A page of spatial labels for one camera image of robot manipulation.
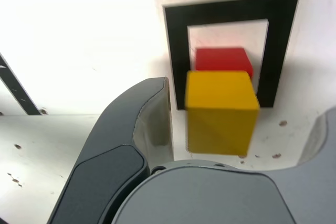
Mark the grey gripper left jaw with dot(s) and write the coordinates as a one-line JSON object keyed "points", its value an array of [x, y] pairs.
{"points": [[110, 155]]}

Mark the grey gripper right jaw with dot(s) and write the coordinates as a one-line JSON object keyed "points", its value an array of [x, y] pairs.
{"points": [[210, 197]]}

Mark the yellow cube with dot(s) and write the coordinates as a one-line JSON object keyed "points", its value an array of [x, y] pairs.
{"points": [[220, 119]]}

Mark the red cube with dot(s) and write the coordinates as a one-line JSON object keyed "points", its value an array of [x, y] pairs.
{"points": [[223, 58]]}

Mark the black tape square outline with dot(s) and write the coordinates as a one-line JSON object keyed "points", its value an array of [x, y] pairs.
{"points": [[176, 51]]}

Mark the black tape strip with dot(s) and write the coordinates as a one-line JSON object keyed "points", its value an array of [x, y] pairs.
{"points": [[15, 87]]}

